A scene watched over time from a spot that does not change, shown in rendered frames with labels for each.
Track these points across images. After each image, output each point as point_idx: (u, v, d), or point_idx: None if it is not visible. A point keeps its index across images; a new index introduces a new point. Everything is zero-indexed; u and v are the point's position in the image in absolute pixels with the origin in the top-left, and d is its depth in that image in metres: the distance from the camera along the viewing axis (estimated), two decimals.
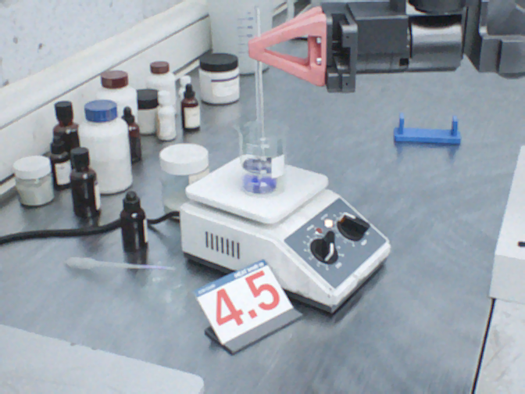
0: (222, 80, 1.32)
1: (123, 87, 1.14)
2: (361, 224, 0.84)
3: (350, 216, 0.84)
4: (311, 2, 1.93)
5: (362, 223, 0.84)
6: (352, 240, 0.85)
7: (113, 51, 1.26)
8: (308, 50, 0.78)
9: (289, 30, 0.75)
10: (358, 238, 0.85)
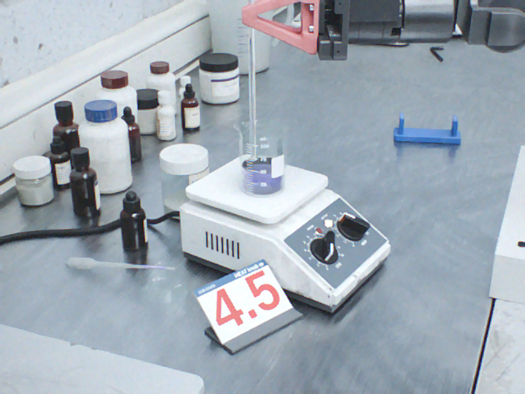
0: (222, 80, 1.32)
1: (123, 87, 1.14)
2: (361, 224, 0.84)
3: (350, 216, 0.84)
4: None
5: (362, 223, 0.84)
6: (352, 240, 0.85)
7: (113, 51, 1.26)
8: (301, 19, 0.79)
9: None
10: (358, 238, 0.85)
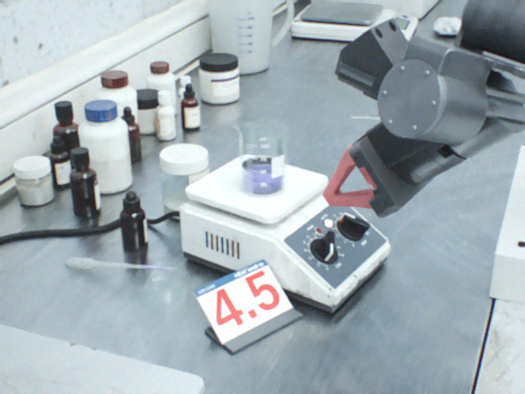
0: (222, 80, 1.32)
1: (123, 87, 1.14)
2: (361, 224, 0.84)
3: (350, 216, 0.84)
4: (311, 2, 1.93)
5: (362, 223, 0.84)
6: (352, 240, 0.85)
7: (113, 51, 1.26)
8: None
9: (337, 168, 0.72)
10: (358, 238, 0.85)
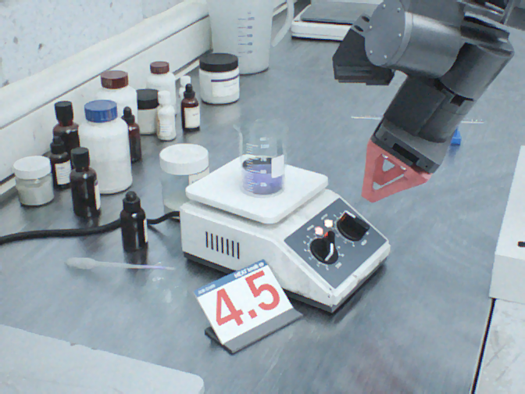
0: (222, 80, 1.32)
1: (123, 87, 1.14)
2: (360, 224, 0.84)
3: (350, 214, 0.85)
4: (311, 2, 1.93)
5: (361, 223, 0.84)
6: (349, 239, 0.85)
7: (113, 51, 1.26)
8: None
9: (366, 166, 0.77)
10: (355, 238, 0.85)
